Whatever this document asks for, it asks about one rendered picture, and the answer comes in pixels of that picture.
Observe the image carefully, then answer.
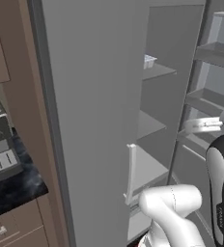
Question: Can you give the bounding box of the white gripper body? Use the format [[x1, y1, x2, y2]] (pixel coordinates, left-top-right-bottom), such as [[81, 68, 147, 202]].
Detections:
[[182, 116, 224, 135]]

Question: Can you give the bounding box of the grey freezer door with shelves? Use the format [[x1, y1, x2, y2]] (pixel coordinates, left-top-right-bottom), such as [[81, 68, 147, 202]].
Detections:
[[166, 0, 224, 247]]

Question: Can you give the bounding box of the white ice cube tray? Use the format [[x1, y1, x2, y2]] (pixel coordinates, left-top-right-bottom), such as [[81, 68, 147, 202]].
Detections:
[[143, 53, 158, 70]]

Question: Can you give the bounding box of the grey fridge door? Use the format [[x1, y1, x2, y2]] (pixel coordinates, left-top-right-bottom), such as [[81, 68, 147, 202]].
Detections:
[[41, 0, 151, 247]]

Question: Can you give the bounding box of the grey fridge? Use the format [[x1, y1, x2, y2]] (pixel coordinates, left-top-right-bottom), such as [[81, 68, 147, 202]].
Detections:
[[26, 0, 211, 247]]

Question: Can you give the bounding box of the brown tall cabinet panel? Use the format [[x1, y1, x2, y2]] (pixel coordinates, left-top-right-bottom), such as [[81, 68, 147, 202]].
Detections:
[[0, 0, 70, 247]]

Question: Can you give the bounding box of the grey coffee machine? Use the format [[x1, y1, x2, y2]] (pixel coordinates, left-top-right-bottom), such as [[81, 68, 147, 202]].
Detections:
[[0, 89, 24, 186]]

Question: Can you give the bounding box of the brown drawer front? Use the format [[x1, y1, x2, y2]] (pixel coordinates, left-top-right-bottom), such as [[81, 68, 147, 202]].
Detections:
[[0, 224, 51, 247], [0, 198, 45, 246]]

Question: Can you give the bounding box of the pale grey door handle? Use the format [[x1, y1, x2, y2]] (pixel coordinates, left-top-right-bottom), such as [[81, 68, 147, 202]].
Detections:
[[123, 143, 138, 207]]

